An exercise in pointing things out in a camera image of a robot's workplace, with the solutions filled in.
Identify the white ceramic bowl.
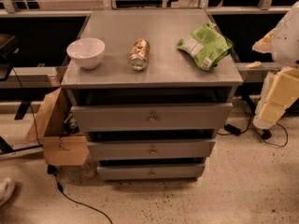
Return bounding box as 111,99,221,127
66,37,106,69

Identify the metal drink can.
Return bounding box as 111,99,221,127
129,38,150,71

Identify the yellow foam scrap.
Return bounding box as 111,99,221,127
246,61,262,69

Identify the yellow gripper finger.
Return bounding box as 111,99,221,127
266,67,299,108
257,101,285,123

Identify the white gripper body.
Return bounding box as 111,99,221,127
253,72,277,129

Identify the black floor cable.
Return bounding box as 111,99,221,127
46,164,114,224

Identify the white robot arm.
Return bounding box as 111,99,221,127
252,2,299,129

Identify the brown cardboard box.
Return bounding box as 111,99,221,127
25,88,89,166

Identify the grey bottom drawer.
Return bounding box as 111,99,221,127
97,163,205,180

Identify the grey drawer cabinet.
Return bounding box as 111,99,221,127
62,9,242,167

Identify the grey top drawer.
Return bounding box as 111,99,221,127
71,103,233,132

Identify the green snack bag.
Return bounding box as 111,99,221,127
177,22,233,71

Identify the white shoe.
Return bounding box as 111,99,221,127
0,177,16,207

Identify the grey drawer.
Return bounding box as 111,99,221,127
97,163,205,180
88,139,215,161
71,103,233,132

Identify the grey middle drawer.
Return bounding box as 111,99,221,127
88,139,215,161

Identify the black power adapter cable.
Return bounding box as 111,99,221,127
217,110,290,148

